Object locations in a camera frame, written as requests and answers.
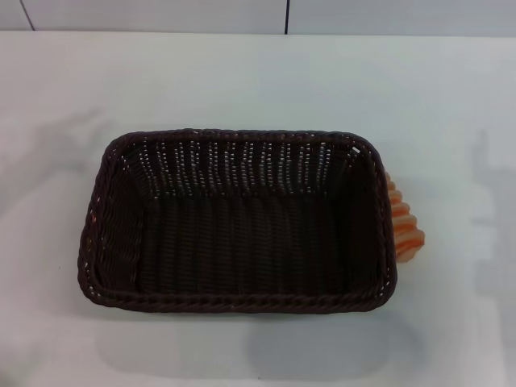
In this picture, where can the orange striped bread loaf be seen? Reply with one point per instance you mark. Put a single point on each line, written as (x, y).
(405, 225)

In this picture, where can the dark brown woven basket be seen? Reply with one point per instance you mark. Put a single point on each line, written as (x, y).
(242, 242)

